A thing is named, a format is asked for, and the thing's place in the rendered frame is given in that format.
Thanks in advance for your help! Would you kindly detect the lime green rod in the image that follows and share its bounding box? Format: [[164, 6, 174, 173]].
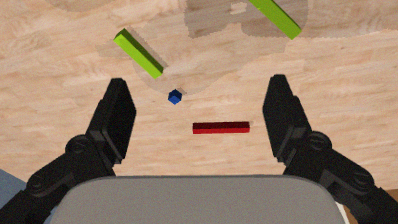
[[249, 0, 302, 40], [113, 28, 164, 79]]

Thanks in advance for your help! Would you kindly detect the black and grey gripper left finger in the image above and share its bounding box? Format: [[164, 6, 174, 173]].
[[0, 78, 136, 224]]

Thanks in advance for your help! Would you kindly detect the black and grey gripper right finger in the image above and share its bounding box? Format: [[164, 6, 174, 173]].
[[262, 74, 398, 224]]

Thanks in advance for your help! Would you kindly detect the red rod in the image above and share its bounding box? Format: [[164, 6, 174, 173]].
[[193, 121, 250, 134]]

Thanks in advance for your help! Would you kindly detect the small blue block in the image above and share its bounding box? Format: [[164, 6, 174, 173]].
[[168, 89, 182, 105]]

